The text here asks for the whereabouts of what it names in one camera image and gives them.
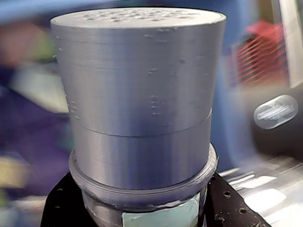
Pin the red ribbed object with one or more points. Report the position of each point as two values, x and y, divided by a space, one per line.
262 54

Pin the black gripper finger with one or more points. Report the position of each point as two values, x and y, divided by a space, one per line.
225 208
64 208

